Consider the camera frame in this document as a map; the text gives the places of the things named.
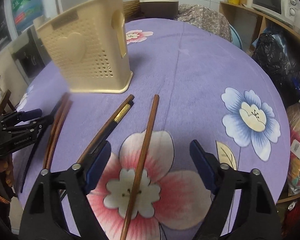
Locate white microwave oven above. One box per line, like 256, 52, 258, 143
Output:
251, 0, 300, 26

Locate wooden stool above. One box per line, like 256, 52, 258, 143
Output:
0, 89, 16, 116

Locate brown wooden chopstick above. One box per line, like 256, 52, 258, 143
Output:
46, 100, 72, 170
77, 94, 134, 163
43, 93, 70, 169
120, 94, 160, 240

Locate black garbage bag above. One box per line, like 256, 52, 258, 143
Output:
252, 33, 300, 107

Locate colourful plastic bags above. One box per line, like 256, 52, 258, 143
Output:
287, 103, 300, 195

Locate blue water jug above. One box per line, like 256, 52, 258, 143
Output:
11, 0, 44, 32

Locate floral cloth covered chair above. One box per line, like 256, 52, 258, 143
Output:
175, 4, 232, 42

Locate beige perforated cutlery holder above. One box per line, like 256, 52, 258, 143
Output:
36, 0, 133, 94

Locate water dispenser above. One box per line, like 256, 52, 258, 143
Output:
8, 25, 51, 85

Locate white brown rice cooker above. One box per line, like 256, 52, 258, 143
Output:
139, 0, 179, 20

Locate left hand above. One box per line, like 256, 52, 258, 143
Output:
0, 154, 16, 201

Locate purple floral tablecloth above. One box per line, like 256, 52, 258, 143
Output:
13, 19, 290, 239

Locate wooden shelf unit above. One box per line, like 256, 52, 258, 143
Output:
219, 1, 300, 55

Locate blue plastic basin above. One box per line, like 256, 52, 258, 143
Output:
230, 25, 243, 50

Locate black gold-banded chopstick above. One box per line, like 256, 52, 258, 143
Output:
97, 100, 134, 143

